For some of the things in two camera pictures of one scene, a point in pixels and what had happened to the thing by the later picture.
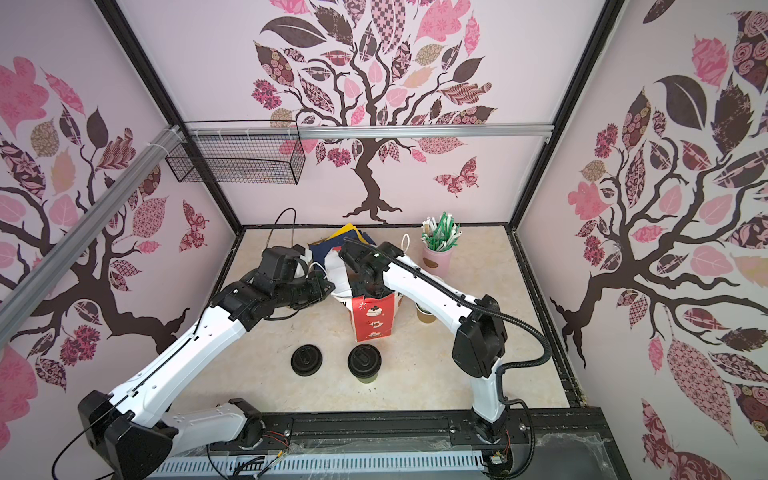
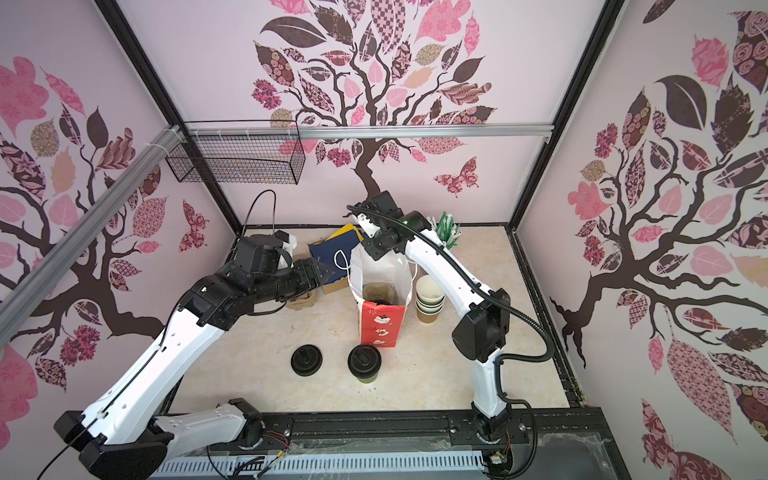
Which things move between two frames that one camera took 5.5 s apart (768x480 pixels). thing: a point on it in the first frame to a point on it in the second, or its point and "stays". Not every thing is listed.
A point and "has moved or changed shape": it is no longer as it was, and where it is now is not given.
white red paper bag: [371, 317] has moved or changed shape
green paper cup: [368, 380] stays
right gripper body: [359, 288] to [377, 247]
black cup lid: [364, 360] stays
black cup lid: [306, 360] stays
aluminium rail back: [372, 130] stays
